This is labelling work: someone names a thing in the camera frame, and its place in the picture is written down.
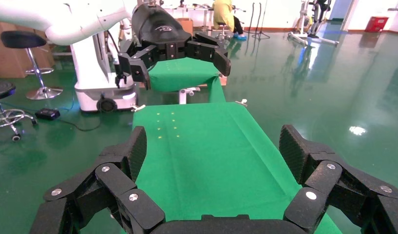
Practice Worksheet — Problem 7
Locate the black round chrome stool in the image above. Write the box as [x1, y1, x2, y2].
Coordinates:
[0, 30, 64, 101]

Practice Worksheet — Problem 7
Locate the red box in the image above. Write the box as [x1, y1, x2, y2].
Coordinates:
[364, 16, 389, 33]

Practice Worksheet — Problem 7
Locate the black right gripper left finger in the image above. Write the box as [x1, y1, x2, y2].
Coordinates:
[43, 126, 166, 234]

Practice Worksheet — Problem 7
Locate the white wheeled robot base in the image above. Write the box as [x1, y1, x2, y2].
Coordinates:
[70, 19, 141, 114]

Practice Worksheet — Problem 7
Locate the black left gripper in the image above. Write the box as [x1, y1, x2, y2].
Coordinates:
[116, 3, 232, 91]

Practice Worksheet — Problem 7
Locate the brown cardboard box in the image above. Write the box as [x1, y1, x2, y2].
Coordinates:
[176, 18, 195, 35]

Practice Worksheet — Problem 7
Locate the seated person yellow jacket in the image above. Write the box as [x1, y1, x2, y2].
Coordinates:
[212, 0, 248, 41]

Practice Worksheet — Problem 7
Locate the white metal stand frame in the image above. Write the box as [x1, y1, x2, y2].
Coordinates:
[288, 0, 340, 48]

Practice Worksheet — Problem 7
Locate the black power adapter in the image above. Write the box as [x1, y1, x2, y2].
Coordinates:
[35, 108, 61, 121]

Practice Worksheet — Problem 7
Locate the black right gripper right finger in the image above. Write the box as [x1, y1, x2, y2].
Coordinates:
[279, 124, 398, 232]

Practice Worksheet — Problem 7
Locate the black chrome swivel chair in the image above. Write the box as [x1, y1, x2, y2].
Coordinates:
[0, 78, 38, 143]

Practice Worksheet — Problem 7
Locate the green table cloth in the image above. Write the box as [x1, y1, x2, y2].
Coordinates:
[132, 102, 343, 234]
[148, 57, 227, 104]

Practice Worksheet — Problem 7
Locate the black floor cable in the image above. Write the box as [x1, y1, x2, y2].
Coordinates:
[56, 117, 103, 133]

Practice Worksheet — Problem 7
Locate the black tripod stand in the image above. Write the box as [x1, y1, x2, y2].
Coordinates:
[249, 1, 271, 40]

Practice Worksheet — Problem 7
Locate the white table leg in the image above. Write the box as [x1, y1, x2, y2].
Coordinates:
[178, 86, 201, 105]

